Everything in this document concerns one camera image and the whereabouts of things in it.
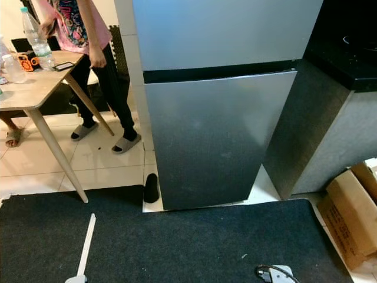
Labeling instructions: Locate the black smartphone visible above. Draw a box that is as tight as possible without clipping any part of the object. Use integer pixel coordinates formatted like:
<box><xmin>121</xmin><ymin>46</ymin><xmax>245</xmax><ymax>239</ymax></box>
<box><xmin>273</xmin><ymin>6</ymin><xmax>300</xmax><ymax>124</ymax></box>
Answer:
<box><xmin>53</xmin><ymin>61</ymin><xmax>76</xmax><ymax>72</ymax></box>

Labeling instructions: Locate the black slipper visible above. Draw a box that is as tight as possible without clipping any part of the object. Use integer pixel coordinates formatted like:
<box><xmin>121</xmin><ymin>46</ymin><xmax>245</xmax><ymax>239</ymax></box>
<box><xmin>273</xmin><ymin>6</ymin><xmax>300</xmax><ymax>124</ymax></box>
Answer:
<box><xmin>143</xmin><ymin>173</ymin><xmax>160</xmax><ymax>204</ymax></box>

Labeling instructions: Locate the white tape strip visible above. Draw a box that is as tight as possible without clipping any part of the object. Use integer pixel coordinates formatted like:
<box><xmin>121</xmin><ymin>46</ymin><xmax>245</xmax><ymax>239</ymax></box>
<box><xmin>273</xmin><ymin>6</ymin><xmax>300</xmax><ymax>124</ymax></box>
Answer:
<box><xmin>77</xmin><ymin>213</ymin><xmax>97</xmax><ymax>277</ymax></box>

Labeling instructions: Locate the black-topped grey kitchen counter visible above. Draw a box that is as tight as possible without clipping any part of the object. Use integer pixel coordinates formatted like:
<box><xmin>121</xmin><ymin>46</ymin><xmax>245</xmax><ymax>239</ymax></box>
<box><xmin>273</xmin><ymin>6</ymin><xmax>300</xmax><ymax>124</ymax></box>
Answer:
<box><xmin>292</xmin><ymin>0</ymin><xmax>377</xmax><ymax>195</ymax></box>

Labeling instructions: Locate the light wooden table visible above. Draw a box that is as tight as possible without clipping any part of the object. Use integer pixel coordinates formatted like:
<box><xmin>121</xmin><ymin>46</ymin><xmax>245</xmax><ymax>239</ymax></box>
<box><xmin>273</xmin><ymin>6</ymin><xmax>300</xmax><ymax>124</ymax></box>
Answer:
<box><xmin>0</xmin><ymin>50</ymin><xmax>115</xmax><ymax>203</ymax></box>

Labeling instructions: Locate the small clear plastic jar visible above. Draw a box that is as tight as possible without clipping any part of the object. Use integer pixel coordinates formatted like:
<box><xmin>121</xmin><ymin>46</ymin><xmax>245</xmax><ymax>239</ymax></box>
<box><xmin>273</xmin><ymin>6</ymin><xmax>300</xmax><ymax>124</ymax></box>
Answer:
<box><xmin>2</xmin><ymin>54</ymin><xmax>27</xmax><ymax>84</ymax></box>

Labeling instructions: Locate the silver freezer door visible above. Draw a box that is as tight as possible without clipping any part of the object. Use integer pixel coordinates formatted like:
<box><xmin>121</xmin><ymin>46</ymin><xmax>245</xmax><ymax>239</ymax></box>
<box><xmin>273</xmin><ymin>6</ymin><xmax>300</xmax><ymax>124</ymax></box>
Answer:
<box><xmin>133</xmin><ymin>0</ymin><xmax>325</xmax><ymax>71</ymax></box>

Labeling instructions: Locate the standing person pink shirt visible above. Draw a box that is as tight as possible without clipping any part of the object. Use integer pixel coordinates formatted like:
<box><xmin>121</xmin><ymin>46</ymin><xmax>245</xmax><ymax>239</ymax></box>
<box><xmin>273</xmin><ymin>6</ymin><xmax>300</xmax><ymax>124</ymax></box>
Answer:
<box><xmin>32</xmin><ymin>0</ymin><xmax>143</xmax><ymax>155</ymax></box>

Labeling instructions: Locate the dark grey floor mat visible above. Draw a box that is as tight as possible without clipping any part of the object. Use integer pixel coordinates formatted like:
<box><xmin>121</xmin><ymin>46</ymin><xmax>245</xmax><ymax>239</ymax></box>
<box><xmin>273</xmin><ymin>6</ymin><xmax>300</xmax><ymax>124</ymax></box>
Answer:
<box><xmin>0</xmin><ymin>186</ymin><xmax>355</xmax><ymax>283</ymax></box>

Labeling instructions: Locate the tall clear water bottle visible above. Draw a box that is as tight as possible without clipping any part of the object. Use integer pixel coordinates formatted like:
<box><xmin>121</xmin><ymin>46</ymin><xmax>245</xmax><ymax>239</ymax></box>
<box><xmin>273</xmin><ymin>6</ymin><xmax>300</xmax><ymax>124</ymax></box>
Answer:
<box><xmin>20</xmin><ymin>6</ymin><xmax>57</xmax><ymax>71</ymax></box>

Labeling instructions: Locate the orange black small gadget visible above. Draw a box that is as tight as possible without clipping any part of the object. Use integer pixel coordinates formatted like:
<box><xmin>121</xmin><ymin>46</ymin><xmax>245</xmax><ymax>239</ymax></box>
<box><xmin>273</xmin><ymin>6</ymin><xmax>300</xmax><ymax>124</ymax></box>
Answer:
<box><xmin>16</xmin><ymin>52</ymin><xmax>41</xmax><ymax>73</ymax></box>

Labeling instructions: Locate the seated person blue shirt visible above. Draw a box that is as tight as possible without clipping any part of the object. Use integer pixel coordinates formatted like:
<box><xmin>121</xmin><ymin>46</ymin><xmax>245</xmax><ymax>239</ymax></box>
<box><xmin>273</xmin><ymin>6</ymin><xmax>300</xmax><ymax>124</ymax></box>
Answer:
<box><xmin>0</xmin><ymin>112</ymin><xmax>26</xmax><ymax>148</ymax></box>

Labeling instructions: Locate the grey slipper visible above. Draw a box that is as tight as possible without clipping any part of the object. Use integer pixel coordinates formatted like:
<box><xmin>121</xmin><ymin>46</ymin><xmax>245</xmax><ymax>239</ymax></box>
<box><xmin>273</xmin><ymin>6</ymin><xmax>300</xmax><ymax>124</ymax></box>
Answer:
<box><xmin>112</xmin><ymin>133</ymin><xmax>142</xmax><ymax>155</ymax></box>
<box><xmin>71</xmin><ymin>123</ymin><xmax>98</xmax><ymax>141</ymax></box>

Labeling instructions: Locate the brown cardboard box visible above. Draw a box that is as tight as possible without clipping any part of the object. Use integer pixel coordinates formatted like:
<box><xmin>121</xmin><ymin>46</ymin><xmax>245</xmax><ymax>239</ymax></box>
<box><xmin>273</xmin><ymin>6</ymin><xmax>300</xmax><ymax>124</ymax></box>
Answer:
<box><xmin>317</xmin><ymin>162</ymin><xmax>377</xmax><ymax>271</ymax></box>

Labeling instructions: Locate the silver two-door fridge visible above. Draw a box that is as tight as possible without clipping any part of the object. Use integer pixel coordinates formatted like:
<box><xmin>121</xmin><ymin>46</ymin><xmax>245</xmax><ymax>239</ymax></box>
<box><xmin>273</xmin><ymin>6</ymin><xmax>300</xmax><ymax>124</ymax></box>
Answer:
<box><xmin>133</xmin><ymin>0</ymin><xmax>355</xmax><ymax>211</ymax></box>

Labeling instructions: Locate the black foam puzzle tile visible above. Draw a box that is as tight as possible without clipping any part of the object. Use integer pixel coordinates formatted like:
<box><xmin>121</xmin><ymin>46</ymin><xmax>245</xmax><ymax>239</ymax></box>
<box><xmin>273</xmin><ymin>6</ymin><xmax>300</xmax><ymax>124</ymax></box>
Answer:
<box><xmin>107</xmin><ymin>25</ymin><xmax>134</xmax><ymax>89</ymax></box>

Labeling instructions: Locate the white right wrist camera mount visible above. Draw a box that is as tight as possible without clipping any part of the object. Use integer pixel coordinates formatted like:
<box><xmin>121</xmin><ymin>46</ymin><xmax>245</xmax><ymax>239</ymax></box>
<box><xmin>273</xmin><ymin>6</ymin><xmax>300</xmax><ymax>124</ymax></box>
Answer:
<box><xmin>268</xmin><ymin>265</ymin><xmax>295</xmax><ymax>283</ymax></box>

